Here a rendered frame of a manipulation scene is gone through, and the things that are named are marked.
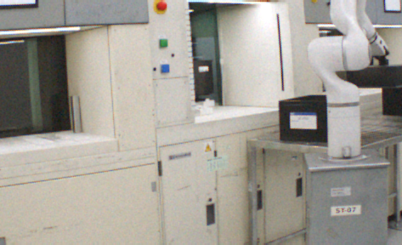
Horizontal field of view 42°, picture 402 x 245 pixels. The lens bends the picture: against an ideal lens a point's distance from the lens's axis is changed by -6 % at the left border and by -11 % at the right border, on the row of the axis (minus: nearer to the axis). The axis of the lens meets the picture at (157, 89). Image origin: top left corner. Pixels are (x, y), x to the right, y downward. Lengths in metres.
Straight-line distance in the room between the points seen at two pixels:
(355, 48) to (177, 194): 0.98
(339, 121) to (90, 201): 0.96
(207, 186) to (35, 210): 0.79
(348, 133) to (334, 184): 0.18
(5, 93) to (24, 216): 0.64
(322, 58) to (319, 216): 0.53
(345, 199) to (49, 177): 1.05
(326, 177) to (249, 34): 1.25
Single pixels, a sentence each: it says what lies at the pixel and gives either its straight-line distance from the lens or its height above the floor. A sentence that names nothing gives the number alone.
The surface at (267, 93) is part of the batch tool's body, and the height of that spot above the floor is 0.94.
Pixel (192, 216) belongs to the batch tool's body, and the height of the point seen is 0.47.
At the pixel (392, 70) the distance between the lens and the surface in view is 2.51.
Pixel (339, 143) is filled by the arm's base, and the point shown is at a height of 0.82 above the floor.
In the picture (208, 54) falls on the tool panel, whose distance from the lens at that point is 3.30.
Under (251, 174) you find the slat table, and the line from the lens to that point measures 2.50.
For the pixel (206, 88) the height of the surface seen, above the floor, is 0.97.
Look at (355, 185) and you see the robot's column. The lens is 1.84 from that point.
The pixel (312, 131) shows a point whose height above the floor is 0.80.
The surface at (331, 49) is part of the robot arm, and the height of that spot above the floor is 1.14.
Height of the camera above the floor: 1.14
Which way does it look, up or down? 3 degrees down
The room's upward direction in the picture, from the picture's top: 4 degrees counter-clockwise
